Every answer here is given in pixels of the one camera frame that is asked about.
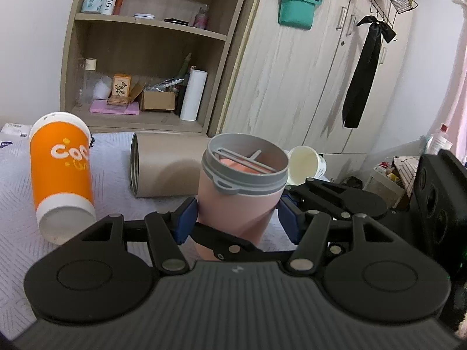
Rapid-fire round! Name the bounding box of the black ribbon bow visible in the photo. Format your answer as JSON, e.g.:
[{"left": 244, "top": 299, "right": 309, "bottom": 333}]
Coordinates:
[{"left": 342, "top": 15, "right": 396, "bottom": 129}]

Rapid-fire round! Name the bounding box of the orange coco paper cup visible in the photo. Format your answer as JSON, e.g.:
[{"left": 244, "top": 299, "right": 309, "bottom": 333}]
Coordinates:
[{"left": 29, "top": 111, "right": 97, "bottom": 245}]

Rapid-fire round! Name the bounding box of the wooden open bookshelf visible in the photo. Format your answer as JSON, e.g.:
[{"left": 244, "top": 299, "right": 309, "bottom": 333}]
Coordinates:
[{"left": 60, "top": 0, "right": 245, "bottom": 134}]

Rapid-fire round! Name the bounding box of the red slim bottle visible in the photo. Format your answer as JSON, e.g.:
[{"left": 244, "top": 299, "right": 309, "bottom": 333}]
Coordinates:
[{"left": 112, "top": 0, "right": 123, "bottom": 15}]

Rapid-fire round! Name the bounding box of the white paper towel roll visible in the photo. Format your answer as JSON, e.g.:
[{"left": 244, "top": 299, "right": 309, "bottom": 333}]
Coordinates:
[{"left": 180, "top": 70, "right": 208, "bottom": 122}]

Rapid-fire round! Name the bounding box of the white cactus paper cup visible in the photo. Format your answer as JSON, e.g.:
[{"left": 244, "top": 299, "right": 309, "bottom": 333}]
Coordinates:
[{"left": 287, "top": 146, "right": 327, "bottom": 186}]

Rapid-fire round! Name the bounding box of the small wooden box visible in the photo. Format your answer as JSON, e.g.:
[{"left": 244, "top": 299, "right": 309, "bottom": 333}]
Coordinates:
[{"left": 108, "top": 73, "right": 131, "bottom": 106}]

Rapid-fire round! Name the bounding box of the pink cup with grey rim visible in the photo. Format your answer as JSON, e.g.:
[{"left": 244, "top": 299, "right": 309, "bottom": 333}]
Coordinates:
[{"left": 197, "top": 133, "right": 289, "bottom": 245}]

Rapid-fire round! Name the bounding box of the white mug on shelf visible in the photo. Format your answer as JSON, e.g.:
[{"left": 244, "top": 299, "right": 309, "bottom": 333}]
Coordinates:
[{"left": 93, "top": 75, "right": 112, "bottom": 99}]

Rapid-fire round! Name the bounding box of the clear plastic bottle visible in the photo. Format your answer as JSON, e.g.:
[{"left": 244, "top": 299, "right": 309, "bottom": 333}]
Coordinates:
[{"left": 78, "top": 59, "right": 97, "bottom": 106}]

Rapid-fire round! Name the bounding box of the small cardboard box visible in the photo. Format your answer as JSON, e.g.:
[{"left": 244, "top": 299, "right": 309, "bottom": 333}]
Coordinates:
[{"left": 140, "top": 91, "right": 176, "bottom": 111}]

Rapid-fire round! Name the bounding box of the pink small bottle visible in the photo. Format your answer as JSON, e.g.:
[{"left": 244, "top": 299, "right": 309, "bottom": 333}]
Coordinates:
[{"left": 193, "top": 4, "right": 209, "bottom": 29}]

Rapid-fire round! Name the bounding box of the beige tumbler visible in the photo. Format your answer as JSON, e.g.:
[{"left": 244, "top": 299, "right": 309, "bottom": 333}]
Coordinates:
[{"left": 130, "top": 132, "right": 210, "bottom": 197}]

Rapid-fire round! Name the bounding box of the pink notepad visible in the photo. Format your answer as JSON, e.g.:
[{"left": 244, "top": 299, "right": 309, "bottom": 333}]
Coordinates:
[{"left": 89, "top": 99, "right": 140, "bottom": 116}]

